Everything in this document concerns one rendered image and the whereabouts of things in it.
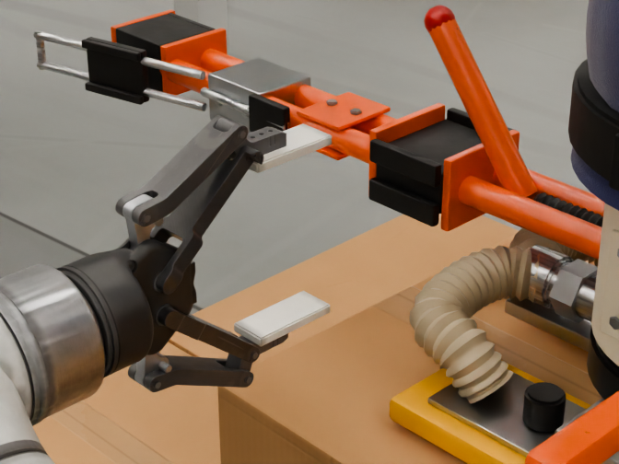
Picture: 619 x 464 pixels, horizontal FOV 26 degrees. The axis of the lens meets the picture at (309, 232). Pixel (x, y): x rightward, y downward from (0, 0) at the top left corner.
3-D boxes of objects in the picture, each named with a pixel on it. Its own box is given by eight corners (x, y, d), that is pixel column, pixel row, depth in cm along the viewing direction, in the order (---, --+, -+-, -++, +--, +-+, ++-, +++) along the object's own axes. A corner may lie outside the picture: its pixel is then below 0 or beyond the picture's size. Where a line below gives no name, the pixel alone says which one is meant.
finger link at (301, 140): (227, 160, 91) (227, 150, 91) (303, 133, 95) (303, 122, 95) (257, 174, 89) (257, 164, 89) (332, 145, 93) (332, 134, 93)
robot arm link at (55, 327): (-39, 393, 86) (40, 358, 89) (41, 456, 80) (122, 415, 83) (-56, 268, 81) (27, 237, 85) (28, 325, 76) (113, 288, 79)
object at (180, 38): (228, 78, 128) (227, 29, 126) (168, 98, 124) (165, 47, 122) (173, 56, 134) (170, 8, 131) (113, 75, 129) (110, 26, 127)
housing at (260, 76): (314, 121, 120) (314, 75, 118) (257, 144, 116) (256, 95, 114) (262, 100, 124) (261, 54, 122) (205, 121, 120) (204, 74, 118)
